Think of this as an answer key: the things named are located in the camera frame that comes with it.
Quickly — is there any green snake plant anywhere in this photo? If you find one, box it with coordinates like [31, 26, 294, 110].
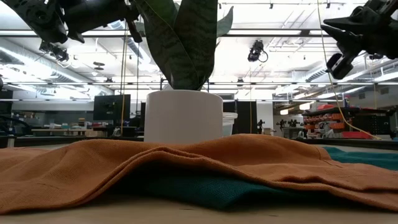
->
[133, 0, 234, 91]

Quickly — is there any yellow hanging cable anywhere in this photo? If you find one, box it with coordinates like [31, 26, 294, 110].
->
[316, 0, 383, 141]

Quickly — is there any black overhead camera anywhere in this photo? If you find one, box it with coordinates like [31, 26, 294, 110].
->
[247, 39, 269, 63]

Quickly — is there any black background monitor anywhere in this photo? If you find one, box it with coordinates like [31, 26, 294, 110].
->
[93, 94, 131, 125]

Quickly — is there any clear plastic tupperware container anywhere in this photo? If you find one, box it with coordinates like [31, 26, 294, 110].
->
[222, 111, 239, 138]

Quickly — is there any shelf with red bins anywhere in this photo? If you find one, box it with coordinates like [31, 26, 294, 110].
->
[301, 104, 398, 141]

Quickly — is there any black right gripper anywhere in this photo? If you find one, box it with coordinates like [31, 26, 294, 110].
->
[322, 0, 386, 80]

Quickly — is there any white plant pot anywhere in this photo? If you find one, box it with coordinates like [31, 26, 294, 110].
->
[144, 89, 224, 146]

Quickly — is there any dark green cloth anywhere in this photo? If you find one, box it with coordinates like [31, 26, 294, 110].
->
[114, 146, 398, 212]

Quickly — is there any black handheld camera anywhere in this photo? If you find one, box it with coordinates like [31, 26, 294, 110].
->
[62, 0, 144, 44]

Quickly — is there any black partition panel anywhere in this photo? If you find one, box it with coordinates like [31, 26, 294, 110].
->
[236, 101, 259, 134]

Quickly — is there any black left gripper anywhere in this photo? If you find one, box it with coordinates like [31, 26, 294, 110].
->
[18, 0, 86, 63]

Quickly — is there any orange cloth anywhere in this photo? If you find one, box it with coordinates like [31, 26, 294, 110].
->
[0, 133, 398, 215]

